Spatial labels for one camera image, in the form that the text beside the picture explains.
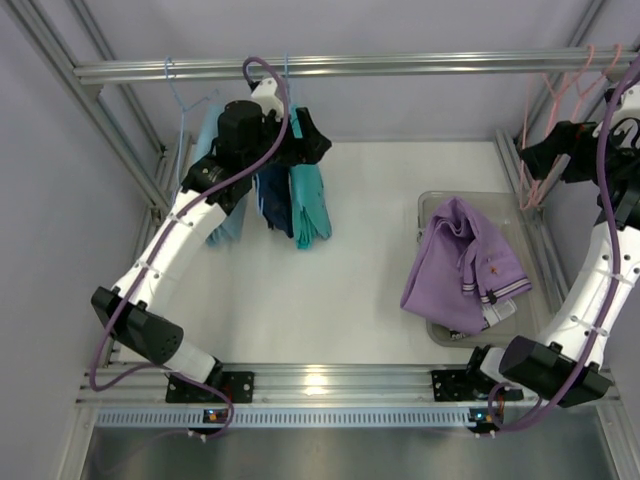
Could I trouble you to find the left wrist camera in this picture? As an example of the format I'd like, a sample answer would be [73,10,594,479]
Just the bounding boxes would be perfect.
[250,76,285,121]

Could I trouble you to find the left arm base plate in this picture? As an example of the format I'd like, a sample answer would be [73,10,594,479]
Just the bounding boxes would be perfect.
[165,371,255,404]

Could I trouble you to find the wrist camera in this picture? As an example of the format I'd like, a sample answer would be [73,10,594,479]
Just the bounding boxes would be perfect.
[250,76,285,121]
[608,84,639,150]

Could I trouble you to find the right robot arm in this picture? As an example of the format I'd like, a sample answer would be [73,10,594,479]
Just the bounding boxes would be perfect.
[466,113,639,408]

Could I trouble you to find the aluminium hanging rail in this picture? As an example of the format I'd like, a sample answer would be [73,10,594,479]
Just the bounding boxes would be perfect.
[73,46,637,86]

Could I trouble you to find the blue hanger with teal trousers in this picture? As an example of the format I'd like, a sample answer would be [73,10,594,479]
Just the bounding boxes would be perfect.
[283,52,294,109]

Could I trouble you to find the clear plastic bin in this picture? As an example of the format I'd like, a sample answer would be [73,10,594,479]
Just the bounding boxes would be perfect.
[418,192,555,348]

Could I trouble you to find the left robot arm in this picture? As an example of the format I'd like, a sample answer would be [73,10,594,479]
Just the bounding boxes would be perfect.
[91,100,332,390]

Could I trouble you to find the pink wire hanger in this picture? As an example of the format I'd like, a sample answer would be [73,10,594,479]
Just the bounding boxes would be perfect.
[554,43,624,122]

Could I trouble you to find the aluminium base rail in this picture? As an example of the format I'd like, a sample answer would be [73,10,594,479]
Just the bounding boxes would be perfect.
[74,364,487,407]

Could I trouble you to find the teal trousers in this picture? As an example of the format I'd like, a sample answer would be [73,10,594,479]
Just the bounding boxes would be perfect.
[289,104,332,250]

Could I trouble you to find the navy trousers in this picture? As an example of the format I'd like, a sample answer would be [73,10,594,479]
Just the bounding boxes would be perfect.
[255,165,293,238]

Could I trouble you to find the newspaper print trousers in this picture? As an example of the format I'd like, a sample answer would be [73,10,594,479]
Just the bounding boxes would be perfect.
[446,329,470,341]

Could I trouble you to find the aluminium frame post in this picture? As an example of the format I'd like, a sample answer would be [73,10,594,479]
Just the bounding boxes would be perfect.
[0,0,193,371]
[494,0,640,316]

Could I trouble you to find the pink hanger with purple trousers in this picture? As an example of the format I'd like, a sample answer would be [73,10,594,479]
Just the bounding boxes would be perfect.
[517,43,597,211]

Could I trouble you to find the left aluminium frame post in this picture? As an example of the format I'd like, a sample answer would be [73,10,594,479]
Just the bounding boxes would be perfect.
[0,0,193,371]

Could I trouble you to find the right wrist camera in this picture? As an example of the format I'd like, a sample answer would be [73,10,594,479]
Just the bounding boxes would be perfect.
[608,84,639,150]

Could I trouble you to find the grey slotted cable duct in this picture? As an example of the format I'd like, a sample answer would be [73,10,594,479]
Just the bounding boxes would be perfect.
[95,406,490,429]

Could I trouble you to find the right aluminium frame post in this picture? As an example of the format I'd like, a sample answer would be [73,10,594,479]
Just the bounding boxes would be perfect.
[494,0,640,316]

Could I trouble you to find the purple trousers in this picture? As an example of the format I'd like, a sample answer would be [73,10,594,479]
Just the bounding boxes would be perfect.
[400,196,532,336]

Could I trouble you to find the light blue trousers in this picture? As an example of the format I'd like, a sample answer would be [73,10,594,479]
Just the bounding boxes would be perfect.
[191,104,247,247]

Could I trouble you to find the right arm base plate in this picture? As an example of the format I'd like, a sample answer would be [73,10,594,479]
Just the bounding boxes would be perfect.
[430,369,497,402]

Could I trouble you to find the blue hanger leftmost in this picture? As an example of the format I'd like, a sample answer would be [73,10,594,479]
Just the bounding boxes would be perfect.
[163,56,221,196]

